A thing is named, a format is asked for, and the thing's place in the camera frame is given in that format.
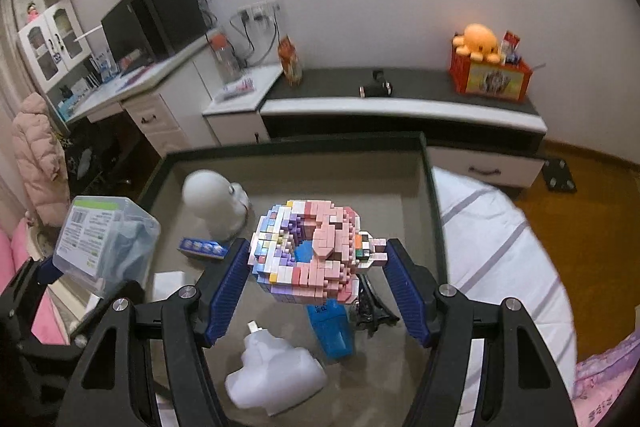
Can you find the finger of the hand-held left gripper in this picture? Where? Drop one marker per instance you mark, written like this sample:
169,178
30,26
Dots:
125,291
47,268

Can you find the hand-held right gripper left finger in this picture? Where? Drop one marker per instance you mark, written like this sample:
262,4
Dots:
227,292

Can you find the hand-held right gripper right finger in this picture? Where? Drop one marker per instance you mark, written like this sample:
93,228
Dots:
407,292

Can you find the black hair claw clip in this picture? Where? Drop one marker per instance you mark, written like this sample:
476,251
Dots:
370,312

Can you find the blue blister strip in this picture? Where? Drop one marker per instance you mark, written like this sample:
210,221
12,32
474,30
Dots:
200,247

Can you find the clear plastic lidded box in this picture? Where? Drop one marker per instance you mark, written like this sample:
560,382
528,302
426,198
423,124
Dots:
100,232

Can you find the blue tube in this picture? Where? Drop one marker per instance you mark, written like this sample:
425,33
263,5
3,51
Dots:
330,332

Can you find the white dome lamp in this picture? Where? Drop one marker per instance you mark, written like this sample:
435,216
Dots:
207,197

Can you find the pastel block toy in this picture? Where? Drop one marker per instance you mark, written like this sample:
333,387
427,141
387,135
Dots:
325,227

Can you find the large pink black box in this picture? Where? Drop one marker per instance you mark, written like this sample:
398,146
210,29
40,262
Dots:
280,172

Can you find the pink cushion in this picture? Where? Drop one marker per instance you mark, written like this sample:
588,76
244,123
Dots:
15,252

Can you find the pink puffer jacket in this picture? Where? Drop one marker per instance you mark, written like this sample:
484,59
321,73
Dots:
40,147

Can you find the black office chair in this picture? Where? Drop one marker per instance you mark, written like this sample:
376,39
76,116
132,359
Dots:
100,157

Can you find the white side cabinet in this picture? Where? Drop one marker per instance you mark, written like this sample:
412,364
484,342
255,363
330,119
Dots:
235,122

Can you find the black white tv stand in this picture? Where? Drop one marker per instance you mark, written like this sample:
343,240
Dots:
400,117

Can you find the white desk with drawers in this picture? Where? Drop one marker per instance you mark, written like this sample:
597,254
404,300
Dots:
160,117

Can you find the black bathroom scale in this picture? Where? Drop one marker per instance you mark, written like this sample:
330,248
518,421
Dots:
557,174

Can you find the light curtain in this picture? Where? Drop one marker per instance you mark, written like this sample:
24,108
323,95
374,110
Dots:
12,72

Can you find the black handheld device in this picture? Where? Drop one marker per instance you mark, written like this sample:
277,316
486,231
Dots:
375,87

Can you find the blue white box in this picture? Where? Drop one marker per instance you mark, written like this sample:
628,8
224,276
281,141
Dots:
103,67

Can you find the pink quilt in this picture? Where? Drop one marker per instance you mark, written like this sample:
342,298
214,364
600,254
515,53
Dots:
600,387

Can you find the white glass-door cabinet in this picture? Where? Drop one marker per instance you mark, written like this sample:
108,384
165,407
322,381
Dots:
50,42

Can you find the red storage crate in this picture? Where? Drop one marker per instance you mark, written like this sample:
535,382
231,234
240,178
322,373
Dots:
490,79

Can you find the clear bottle orange lid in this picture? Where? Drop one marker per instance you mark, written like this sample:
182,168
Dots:
225,57

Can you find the black computer monitor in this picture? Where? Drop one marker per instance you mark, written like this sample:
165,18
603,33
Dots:
125,32

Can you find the small pink doll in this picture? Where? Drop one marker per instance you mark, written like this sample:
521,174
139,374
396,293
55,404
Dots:
33,12

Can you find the orange octopus plush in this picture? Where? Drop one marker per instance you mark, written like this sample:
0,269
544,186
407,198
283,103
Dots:
477,39

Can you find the red white packet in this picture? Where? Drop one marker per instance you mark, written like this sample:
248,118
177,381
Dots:
511,44

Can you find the black computer tower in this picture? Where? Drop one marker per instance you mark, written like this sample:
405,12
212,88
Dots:
170,17

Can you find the white wall outlet strip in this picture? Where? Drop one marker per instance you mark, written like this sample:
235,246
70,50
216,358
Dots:
260,9

